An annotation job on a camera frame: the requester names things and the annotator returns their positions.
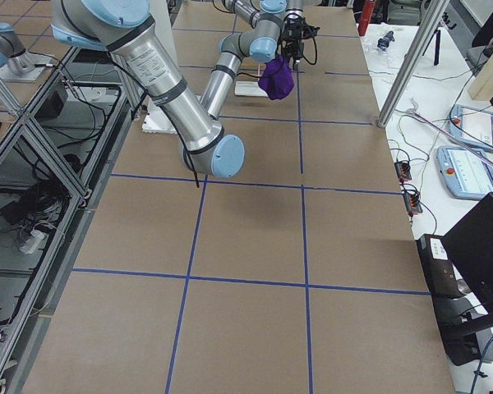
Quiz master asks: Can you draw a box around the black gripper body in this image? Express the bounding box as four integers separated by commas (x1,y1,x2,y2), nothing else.
282,12,307,41

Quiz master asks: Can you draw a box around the purple towel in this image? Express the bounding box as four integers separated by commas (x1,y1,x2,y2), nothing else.
258,54,294,100

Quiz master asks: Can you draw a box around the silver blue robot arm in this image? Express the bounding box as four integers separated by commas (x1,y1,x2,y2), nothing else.
51,1,287,178
221,1,317,69

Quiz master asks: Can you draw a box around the white wooden towel rack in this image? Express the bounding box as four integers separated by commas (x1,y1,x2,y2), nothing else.
234,63,268,98

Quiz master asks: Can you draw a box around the red bottle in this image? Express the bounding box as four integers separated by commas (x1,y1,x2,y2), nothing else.
359,0,376,27

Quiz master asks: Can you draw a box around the far teach pendant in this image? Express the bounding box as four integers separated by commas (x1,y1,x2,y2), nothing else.
449,104,493,152

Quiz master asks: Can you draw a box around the teach pendant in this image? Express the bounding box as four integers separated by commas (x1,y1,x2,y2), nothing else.
449,104,493,152
436,146,493,200

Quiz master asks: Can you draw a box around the near teach pendant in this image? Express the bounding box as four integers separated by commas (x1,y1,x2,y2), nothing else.
436,146,493,200

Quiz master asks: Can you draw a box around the black monitor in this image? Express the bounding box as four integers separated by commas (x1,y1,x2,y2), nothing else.
441,192,493,317

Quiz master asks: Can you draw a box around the black computer box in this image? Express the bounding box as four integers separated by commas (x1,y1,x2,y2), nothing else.
417,234,469,299

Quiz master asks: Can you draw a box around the aluminium frame post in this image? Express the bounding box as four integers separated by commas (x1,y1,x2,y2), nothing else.
376,0,450,128

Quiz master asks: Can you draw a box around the white pedestal column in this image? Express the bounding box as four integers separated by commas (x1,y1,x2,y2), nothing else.
129,0,205,135

